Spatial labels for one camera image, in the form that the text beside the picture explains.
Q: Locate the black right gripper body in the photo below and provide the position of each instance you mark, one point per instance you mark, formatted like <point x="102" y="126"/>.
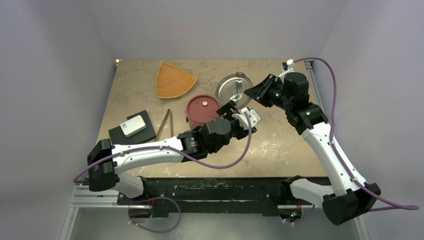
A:
<point x="274" y="94"/>

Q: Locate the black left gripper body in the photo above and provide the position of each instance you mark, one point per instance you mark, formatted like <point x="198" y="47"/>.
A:
<point x="237" y="131"/>

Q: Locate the dark red round lid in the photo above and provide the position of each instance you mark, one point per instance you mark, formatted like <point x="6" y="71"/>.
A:
<point x="205" y="103"/>

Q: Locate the glass lid with red clasp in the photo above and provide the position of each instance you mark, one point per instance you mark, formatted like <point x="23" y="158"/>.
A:
<point x="231" y="88"/>

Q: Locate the steel food tongs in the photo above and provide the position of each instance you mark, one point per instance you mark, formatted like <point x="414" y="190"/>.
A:
<point x="168" y="116"/>

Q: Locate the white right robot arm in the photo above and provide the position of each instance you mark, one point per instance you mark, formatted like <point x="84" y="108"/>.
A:
<point x="349" y="194"/>

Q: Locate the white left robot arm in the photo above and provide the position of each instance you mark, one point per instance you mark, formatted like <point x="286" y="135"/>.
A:
<point x="108" y="164"/>

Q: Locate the white small device box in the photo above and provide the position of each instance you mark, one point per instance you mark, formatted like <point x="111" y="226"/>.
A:
<point x="133" y="126"/>

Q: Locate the woven bamboo basket tray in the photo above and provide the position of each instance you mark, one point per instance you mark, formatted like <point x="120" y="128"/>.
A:
<point x="173" y="82"/>

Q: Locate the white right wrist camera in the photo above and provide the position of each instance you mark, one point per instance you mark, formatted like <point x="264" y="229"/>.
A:
<point x="286" y="67"/>

